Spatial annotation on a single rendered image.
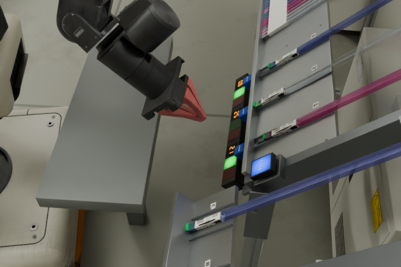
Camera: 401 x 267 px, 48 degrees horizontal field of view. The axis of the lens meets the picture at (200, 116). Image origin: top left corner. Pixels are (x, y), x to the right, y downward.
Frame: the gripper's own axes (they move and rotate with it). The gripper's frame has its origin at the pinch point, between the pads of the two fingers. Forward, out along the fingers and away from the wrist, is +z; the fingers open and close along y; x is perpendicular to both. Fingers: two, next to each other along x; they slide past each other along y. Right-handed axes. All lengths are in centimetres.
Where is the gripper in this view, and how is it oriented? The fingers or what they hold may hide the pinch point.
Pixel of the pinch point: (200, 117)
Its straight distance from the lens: 76.2
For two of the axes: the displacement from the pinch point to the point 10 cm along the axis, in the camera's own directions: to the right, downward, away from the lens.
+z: 6.9, 5.5, 4.7
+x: -7.1, 4.0, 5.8
